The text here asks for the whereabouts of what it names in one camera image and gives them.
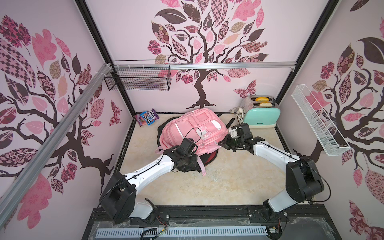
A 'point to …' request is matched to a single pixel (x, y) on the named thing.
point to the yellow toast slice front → (266, 104)
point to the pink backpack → (203, 126)
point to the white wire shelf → (332, 140)
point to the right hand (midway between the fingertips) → (218, 144)
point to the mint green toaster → (261, 111)
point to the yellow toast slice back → (262, 99)
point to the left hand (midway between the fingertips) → (193, 163)
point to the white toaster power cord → (238, 110)
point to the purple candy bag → (146, 118)
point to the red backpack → (206, 158)
